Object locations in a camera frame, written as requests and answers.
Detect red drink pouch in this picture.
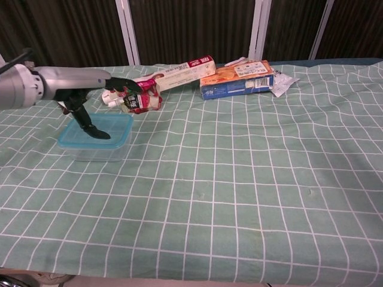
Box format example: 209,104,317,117
101,80,164,115

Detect orange and blue cracker box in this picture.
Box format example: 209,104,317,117
199,59,275,100

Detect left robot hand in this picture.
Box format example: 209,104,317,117
37,67,143,141

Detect grey metal base part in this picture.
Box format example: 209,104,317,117
0,264,74,287

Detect green checked tablecloth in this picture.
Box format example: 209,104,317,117
0,61,383,277

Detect long white cookie box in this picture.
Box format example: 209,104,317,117
101,54,217,105

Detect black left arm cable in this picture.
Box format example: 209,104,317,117
0,47,34,74

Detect white crumpled snack packet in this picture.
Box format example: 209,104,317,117
270,68,300,98

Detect clear plastic container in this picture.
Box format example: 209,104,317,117
67,125,133,163

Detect blue plastic lid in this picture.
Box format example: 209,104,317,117
57,112,134,149

